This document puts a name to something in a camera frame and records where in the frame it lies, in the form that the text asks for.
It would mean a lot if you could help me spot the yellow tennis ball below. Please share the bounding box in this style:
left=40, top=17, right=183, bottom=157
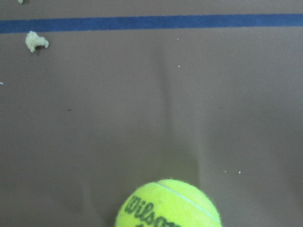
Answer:
left=115, top=179, right=222, bottom=227

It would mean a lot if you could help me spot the yellow foam crumb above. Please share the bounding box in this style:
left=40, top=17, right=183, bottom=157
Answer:
left=25, top=31, right=49, bottom=52

